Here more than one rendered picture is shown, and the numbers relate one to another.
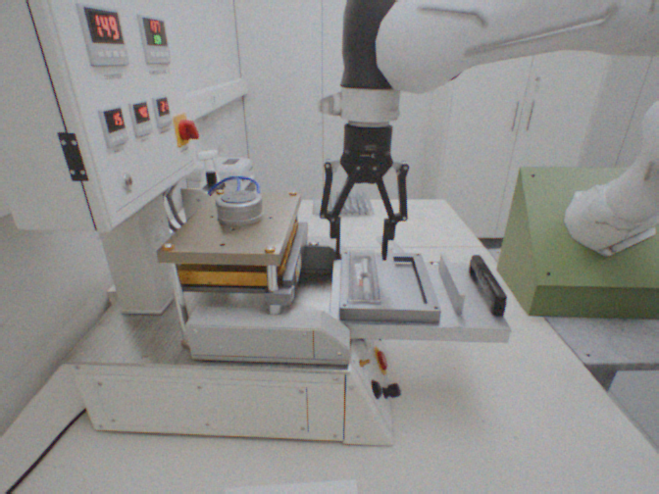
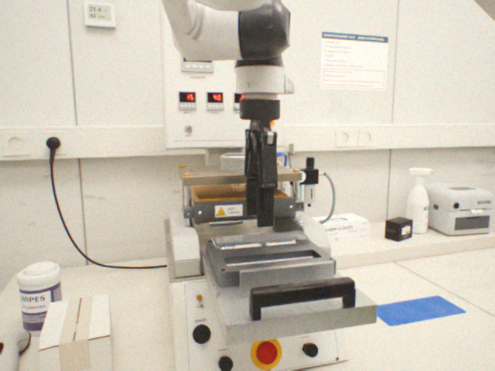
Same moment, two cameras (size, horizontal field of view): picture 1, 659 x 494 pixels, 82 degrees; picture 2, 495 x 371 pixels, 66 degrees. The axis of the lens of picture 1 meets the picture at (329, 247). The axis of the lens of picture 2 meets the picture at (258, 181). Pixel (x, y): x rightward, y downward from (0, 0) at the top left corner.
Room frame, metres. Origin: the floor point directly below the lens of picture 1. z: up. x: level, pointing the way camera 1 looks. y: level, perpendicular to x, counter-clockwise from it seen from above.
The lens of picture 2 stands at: (0.39, -0.74, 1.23)
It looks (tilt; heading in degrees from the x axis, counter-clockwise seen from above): 9 degrees down; 72
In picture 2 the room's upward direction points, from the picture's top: straight up
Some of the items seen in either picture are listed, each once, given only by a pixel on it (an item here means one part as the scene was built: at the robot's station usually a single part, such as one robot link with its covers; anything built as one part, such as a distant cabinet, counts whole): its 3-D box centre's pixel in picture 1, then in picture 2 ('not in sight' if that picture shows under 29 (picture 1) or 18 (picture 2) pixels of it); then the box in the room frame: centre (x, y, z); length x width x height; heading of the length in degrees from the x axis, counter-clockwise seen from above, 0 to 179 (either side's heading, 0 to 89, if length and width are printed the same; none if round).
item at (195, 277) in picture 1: (245, 237); (240, 187); (0.63, 0.15, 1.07); 0.22 x 0.17 x 0.10; 177
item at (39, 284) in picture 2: not in sight; (41, 297); (0.16, 0.20, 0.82); 0.09 x 0.09 x 0.15
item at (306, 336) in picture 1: (271, 335); (182, 239); (0.48, 0.09, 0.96); 0.25 x 0.05 x 0.07; 87
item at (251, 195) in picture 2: (337, 237); (254, 198); (0.61, -0.02, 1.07); 0.03 x 0.01 x 0.07; 178
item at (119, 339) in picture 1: (233, 302); (234, 237); (0.62, 0.19, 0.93); 0.46 x 0.35 x 0.01; 87
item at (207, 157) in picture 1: (211, 183); (418, 200); (1.42, 0.45, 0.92); 0.09 x 0.08 x 0.25; 139
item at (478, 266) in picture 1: (485, 281); (303, 297); (0.60, -0.29, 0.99); 0.15 x 0.02 x 0.04; 177
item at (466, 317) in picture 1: (410, 288); (274, 271); (0.60, -0.15, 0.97); 0.30 x 0.22 x 0.08; 87
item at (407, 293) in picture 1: (384, 282); (266, 256); (0.61, -0.10, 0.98); 0.20 x 0.17 x 0.03; 177
